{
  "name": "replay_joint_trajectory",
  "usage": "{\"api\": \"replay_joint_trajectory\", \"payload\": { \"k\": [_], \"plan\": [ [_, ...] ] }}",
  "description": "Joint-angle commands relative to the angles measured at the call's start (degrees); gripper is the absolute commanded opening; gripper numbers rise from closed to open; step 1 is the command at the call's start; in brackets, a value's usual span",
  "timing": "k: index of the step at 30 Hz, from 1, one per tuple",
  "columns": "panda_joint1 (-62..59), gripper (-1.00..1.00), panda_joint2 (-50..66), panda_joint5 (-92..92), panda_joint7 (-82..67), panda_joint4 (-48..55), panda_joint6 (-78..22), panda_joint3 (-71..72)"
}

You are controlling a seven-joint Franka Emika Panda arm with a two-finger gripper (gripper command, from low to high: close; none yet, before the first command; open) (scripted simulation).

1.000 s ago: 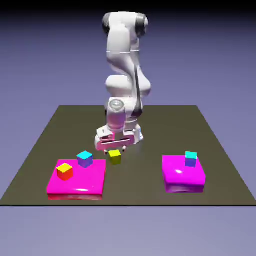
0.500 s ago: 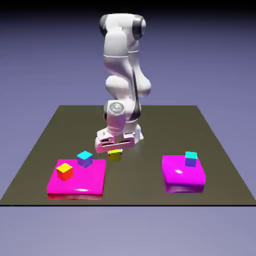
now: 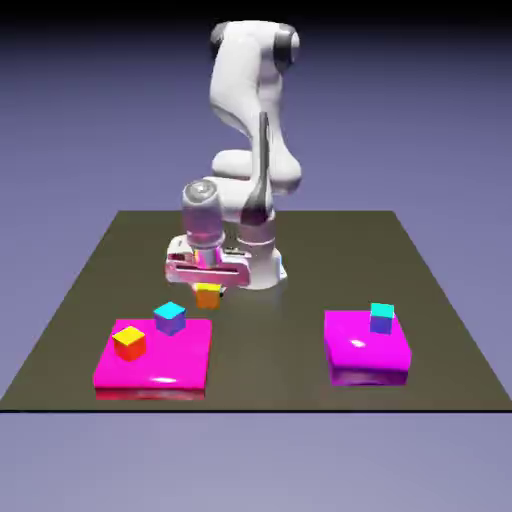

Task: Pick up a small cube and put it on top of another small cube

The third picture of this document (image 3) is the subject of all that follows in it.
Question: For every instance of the large magenta box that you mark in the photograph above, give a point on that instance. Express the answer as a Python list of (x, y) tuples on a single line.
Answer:
[(366, 348)]

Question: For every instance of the small red cube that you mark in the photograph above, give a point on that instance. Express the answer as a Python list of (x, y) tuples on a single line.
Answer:
[(129, 344)]

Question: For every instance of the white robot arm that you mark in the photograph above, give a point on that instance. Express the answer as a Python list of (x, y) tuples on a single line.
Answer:
[(248, 100)]

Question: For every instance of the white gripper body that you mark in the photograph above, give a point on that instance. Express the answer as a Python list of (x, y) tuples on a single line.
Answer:
[(208, 274)]

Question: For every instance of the large pink box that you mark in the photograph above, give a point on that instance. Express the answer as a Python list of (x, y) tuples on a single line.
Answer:
[(156, 356)]

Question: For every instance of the small blue cube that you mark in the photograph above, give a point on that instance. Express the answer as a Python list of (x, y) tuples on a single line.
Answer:
[(382, 318), (170, 318)]

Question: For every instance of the small orange cube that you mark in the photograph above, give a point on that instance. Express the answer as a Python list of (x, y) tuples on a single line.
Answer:
[(208, 298)]

